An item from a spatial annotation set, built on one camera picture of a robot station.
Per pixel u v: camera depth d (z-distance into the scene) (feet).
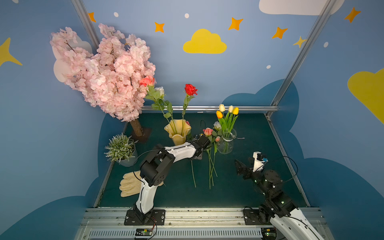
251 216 2.45
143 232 2.35
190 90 2.58
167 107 2.70
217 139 3.40
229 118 2.87
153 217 2.40
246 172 2.21
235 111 2.76
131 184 2.76
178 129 2.97
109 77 1.79
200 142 2.57
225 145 3.42
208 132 3.43
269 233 2.40
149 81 2.33
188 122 3.67
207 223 2.41
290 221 1.72
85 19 2.39
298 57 2.90
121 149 2.68
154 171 1.68
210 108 4.65
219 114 2.64
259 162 2.13
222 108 2.76
